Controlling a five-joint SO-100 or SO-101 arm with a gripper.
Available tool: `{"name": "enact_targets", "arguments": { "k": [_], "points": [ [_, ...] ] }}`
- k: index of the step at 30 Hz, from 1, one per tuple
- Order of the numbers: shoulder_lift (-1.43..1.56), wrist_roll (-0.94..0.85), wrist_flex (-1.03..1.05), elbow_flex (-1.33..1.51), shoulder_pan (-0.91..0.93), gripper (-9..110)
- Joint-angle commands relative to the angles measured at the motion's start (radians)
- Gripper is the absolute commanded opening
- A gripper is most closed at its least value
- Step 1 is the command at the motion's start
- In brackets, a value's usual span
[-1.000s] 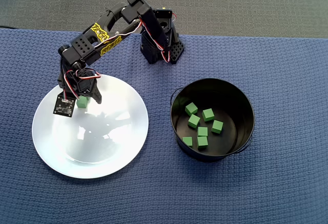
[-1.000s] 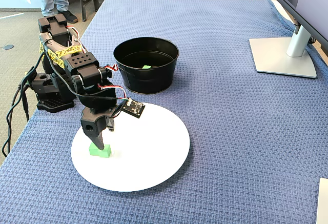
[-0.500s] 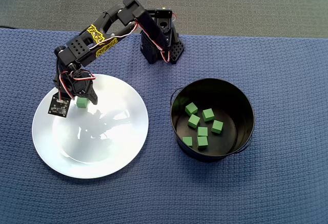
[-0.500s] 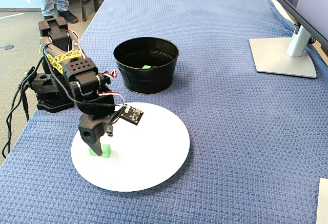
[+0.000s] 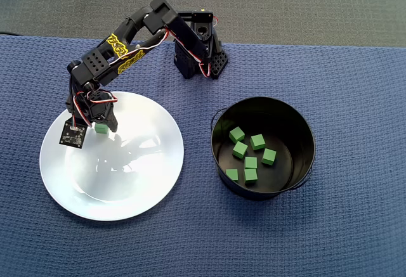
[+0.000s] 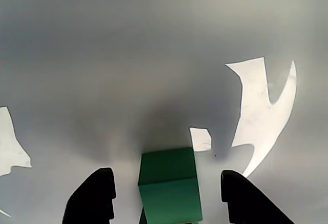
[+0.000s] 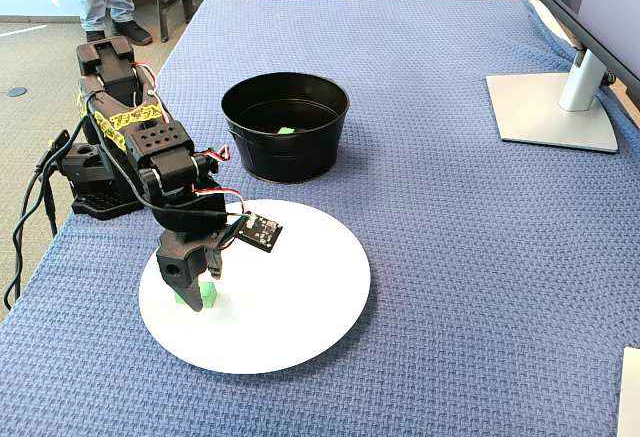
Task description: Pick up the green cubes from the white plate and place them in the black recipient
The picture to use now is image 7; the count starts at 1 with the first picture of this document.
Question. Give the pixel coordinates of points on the round floor outlet cover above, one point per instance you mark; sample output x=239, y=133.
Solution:
x=17, y=91

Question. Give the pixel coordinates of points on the white round plate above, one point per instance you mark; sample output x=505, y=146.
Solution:
x=290, y=317

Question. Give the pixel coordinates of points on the black metal bucket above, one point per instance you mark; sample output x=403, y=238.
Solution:
x=290, y=157

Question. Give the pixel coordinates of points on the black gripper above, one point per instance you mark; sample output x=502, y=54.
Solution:
x=184, y=268

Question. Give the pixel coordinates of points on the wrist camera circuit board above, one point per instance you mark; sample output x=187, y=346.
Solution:
x=260, y=229

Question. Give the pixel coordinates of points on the white flat board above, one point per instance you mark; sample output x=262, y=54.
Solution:
x=631, y=392

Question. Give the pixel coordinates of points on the blue woven tablecloth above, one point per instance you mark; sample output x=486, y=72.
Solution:
x=450, y=257

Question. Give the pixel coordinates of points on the monitor with silver stand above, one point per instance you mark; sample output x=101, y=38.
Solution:
x=550, y=117

